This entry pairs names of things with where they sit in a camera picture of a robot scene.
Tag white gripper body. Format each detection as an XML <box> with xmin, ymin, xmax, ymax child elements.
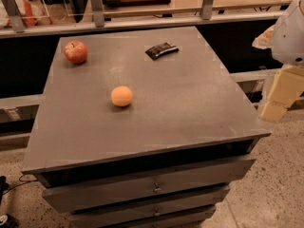
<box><xmin>272</xmin><ymin>0</ymin><xmax>304</xmax><ymax>66</ymax></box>

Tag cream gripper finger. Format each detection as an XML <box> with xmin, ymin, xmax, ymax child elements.
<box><xmin>252</xmin><ymin>26</ymin><xmax>274</xmax><ymax>49</ymax></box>
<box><xmin>260</xmin><ymin>66</ymin><xmax>304</xmax><ymax>123</ymax></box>

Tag orange fruit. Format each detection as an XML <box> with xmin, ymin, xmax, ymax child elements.
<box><xmin>111</xmin><ymin>85</ymin><xmax>133</xmax><ymax>107</ymax></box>

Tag red apple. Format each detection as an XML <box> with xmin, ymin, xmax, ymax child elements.
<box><xmin>64</xmin><ymin>41</ymin><xmax>87</xmax><ymax>65</ymax></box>

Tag black snack wrapper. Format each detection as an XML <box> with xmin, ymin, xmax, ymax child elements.
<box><xmin>145</xmin><ymin>42</ymin><xmax>179</xmax><ymax>61</ymax></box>

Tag black and wood bar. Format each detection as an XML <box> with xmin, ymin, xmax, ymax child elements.
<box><xmin>103</xmin><ymin>0</ymin><xmax>171</xmax><ymax>8</ymax></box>

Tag grey drawer cabinet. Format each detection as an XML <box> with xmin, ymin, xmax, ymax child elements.
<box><xmin>23</xmin><ymin>27</ymin><xmax>267</xmax><ymax>217</ymax></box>

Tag bottom grey drawer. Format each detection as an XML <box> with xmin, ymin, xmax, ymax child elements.
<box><xmin>106</xmin><ymin>205</ymin><xmax>216</xmax><ymax>228</ymax></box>

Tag grey drawer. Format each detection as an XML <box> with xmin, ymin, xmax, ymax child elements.
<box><xmin>70</xmin><ymin>185</ymin><xmax>230</xmax><ymax>228</ymax></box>
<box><xmin>43</xmin><ymin>155</ymin><xmax>255</xmax><ymax>213</ymax></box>
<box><xmin>106</xmin><ymin>205</ymin><xmax>216</xmax><ymax>228</ymax></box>

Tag middle grey drawer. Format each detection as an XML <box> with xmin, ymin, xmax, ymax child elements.
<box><xmin>70</xmin><ymin>185</ymin><xmax>230</xmax><ymax>228</ymax></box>

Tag orange white bag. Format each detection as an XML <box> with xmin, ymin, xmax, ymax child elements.
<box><xmin>0</xmin><ymin>0</ymin><xmax>52</xmax><ymax>28</ymax></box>

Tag top grey drawer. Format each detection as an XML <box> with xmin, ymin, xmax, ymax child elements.
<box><xmin>43</xmin><ymin>155</ymin><xmax>255</xmax><ymax>213</ymax></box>

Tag dark can on floor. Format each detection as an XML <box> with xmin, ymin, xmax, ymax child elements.
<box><xmin>0</xmin><ymin>214</ymin><xmax>19</xmax><ymax>228</ymax></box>

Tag metal railing frame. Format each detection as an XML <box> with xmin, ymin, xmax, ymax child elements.
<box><xmin>0</xmin><ymin>0</ymin><xmax>293</xmax><ymax>38</ymax></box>

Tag black floor cable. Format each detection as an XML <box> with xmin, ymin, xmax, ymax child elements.
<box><xmin>2</xmin><ymin>174</ymin><xmax>39</xmax><ymax>196</ymax></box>

